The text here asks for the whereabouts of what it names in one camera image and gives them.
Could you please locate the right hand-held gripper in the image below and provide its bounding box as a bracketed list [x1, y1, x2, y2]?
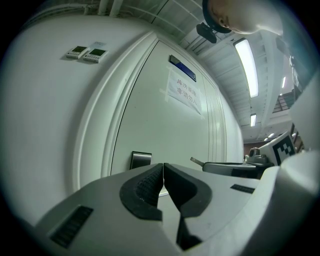
[203, 131, 296, 180]

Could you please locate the white door frame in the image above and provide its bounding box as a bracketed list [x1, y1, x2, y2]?
[72, 29, 228, 196]

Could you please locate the taped white paper sign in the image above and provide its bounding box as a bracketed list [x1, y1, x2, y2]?
[159, 66, 206, 120]

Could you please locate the person's head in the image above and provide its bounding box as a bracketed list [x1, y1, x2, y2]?
[208, 0, 285, 35]

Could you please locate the black head-mounted camera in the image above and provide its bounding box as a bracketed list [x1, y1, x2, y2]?
[196, 0, 233, 44]

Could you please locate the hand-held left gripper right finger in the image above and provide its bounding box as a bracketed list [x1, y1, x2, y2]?
[163, 162, 264, 256]

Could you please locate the white wall thermostat panel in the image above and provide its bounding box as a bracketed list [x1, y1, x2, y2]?
[82, 48, 109, 65]
[66, 45, 88, 60]

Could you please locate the blue door plate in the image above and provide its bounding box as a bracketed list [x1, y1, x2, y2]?
[168, 54, 197, 83]

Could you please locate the person's right forearm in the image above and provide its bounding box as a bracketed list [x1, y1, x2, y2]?
[259, 147, 320, 253]

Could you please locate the small white wall label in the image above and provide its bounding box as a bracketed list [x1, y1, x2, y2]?
[87, 41, 107, 51]

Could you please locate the silver metal key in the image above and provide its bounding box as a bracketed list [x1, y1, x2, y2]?
[189, 156, 205, 167]

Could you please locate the long ceiling light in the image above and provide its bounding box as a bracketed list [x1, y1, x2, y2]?
[234, 37, 260, 99]

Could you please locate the white ceiling pipe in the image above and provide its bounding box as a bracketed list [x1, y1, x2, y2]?
[109, 0, 126, 17]
[97, 0, 109, 16]

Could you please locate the white door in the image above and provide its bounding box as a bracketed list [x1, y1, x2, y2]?
[111, 39, 212, 177]

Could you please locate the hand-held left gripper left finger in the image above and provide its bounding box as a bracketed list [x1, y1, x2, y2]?
[34, 162, 185, 256]

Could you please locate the silver door lock plate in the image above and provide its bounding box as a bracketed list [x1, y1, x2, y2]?
[131, 150, 153, 171]

